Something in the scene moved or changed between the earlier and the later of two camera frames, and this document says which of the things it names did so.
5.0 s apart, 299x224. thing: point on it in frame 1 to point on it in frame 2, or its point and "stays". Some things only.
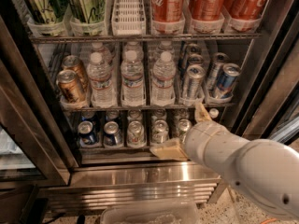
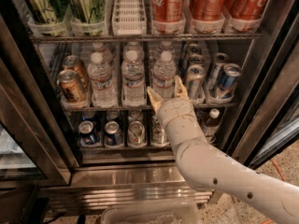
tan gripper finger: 201,113 to 179,89
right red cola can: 246,1 stays
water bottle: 102,91 stays
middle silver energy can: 195,59 stays
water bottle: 163,74 stays
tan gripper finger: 170,149 to 155,98
